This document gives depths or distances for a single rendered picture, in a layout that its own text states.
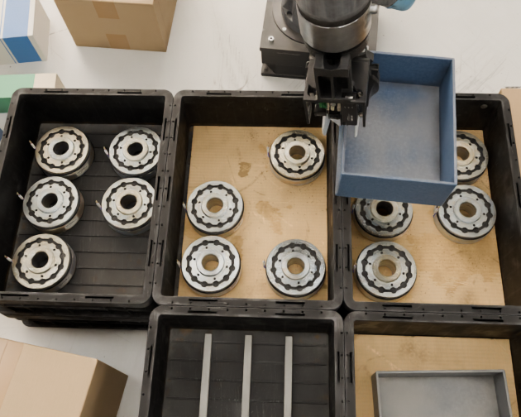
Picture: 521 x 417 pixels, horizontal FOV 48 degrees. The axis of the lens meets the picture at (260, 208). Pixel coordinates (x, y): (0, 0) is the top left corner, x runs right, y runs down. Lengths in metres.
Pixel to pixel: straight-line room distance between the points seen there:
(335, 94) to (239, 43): 0.79
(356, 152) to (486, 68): 0.67
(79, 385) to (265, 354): 0.30
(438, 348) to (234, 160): 0.50
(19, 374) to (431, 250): 0.71
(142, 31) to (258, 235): 0.58
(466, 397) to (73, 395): 0.62
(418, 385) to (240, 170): 0.49
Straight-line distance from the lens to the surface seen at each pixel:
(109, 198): 1.10
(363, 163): 0.85
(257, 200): 1.09
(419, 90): 0.93
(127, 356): 1.17
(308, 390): 1.00
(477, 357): 1.06
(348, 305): 0.93
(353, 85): 0.69
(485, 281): 1.09
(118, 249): 1.09
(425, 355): 1.04
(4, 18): 1.51
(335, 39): 0.61
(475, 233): 1.08
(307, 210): 1.08
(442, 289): 1.07
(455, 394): 1.03
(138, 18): 1.38
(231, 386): 1.01
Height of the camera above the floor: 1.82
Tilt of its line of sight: 67 degrees down
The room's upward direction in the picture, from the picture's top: 5 degrees counter-clockwise
